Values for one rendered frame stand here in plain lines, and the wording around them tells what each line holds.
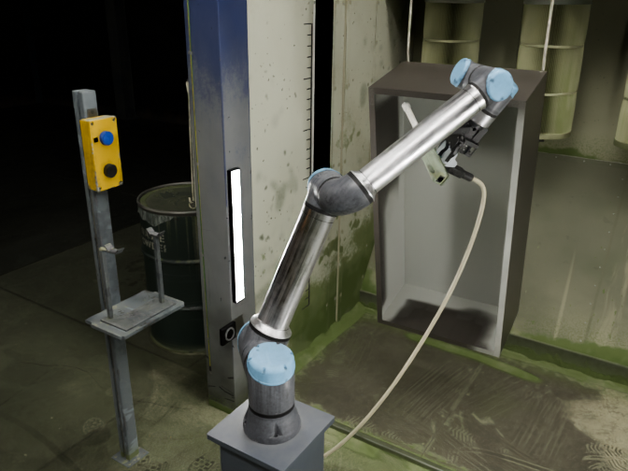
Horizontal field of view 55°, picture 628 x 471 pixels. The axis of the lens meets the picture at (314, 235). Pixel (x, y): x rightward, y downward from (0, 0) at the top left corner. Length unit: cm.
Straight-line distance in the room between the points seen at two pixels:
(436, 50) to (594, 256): 146
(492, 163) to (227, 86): 118
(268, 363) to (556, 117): 222
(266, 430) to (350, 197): 78
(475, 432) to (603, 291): 113
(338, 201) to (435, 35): 202
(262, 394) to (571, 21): 243
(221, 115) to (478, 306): 158
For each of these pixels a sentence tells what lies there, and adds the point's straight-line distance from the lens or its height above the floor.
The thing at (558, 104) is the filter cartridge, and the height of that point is 145.
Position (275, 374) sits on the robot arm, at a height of 89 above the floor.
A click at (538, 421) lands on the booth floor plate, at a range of 326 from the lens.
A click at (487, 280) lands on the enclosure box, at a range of 308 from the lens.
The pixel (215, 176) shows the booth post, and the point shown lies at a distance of 260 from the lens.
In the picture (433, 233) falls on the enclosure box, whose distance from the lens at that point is 302.
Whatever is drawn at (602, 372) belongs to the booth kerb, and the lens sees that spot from 366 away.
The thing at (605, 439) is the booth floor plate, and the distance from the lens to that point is 327.
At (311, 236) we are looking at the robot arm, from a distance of 191.
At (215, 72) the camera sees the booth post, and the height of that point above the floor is 167.
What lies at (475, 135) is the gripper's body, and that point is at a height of 153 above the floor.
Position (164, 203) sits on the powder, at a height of 86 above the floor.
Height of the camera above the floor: 196
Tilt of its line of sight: 22 degrees down
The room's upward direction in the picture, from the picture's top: 1 degrees clockwise
